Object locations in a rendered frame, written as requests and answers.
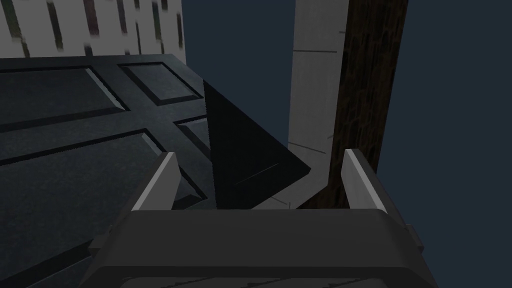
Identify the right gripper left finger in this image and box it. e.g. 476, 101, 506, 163
109, 151, 182, 235

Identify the dark grey panelled door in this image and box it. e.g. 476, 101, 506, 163
0, 53, 219, 288

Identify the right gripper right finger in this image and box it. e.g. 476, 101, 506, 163
340, 148, 410, 229

